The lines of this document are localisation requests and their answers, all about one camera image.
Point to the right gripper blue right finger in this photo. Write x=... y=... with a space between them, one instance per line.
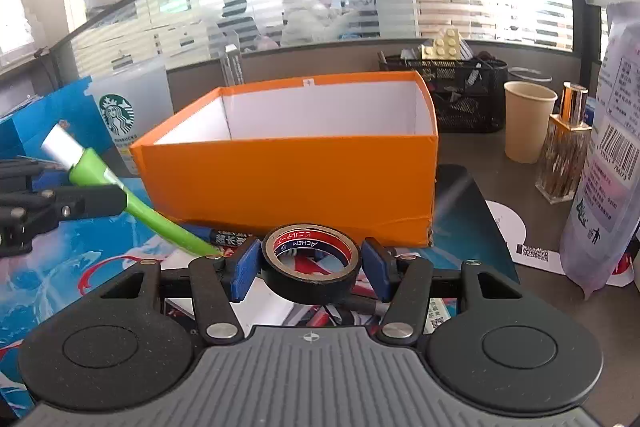
x=379 y=266

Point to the frosted Starbucks plastic cup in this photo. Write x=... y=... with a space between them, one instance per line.
x=132 y=102

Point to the blue paper bag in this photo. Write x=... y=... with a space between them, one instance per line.
x=23 y=131

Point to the black electrical tape roll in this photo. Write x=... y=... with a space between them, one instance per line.
x=310 y=264

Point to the beige paper cup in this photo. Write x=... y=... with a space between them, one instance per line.
x=528 y=108

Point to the black mesh desk organizer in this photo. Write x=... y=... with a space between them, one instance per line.
x=468 y=96

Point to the white round paper card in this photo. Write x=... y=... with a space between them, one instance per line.
x=513 y=230

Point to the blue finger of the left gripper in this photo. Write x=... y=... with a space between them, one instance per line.
x=87 y=202

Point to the yellow toy brick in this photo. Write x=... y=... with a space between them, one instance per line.
x=444 y=46

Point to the orange cardboard box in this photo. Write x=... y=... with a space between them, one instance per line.
x=354 y=152

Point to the purple white plastic pouch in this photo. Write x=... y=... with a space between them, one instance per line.
x=605 y=210

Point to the gold perfume bottle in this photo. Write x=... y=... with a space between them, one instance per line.
x=565 y=149

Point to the green white tube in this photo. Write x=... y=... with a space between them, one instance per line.
x=86 y=169

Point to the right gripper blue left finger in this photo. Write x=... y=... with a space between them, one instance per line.
x=244 y=266

